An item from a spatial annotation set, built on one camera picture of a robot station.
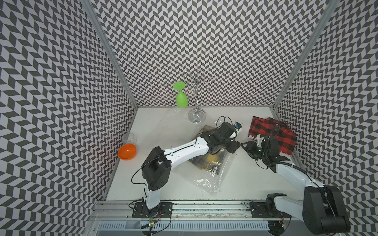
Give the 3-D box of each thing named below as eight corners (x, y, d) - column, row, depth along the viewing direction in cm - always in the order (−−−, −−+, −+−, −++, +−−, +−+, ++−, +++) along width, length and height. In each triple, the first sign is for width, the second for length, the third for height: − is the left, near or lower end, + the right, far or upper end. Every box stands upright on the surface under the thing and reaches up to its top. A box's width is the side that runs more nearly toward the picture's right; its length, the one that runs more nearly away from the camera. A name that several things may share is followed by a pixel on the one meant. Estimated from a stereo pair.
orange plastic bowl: (118, 161, 90) (115, 157, 87) (124, 145, 97) (121, 142, 94) (134, 161, 90) (131, 157, 87) (138, 145, 97) (136, 142, 94)
